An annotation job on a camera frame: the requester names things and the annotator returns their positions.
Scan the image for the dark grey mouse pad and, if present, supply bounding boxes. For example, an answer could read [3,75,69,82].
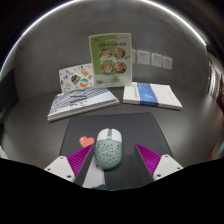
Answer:
[59,112,174,192]

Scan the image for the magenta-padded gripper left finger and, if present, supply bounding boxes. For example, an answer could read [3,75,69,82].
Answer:
[43,143,97,187]

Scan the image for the grey striped cover book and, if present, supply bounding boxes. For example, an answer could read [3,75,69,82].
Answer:
[46,86,121,123]

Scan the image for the dark framed glass door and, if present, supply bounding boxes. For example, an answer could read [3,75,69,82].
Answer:
[207,54,224,113]

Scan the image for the white book with blue stripe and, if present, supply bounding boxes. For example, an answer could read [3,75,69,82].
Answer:
[122,81,184,111]

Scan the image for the green and white perforated mouse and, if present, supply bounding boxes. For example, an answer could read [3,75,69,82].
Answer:
[93,128,124,170]

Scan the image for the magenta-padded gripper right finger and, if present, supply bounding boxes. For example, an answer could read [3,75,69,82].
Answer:
[133,143,184,187]

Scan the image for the white card with stickers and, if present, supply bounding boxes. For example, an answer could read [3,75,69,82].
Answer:
[58,62,96,94]

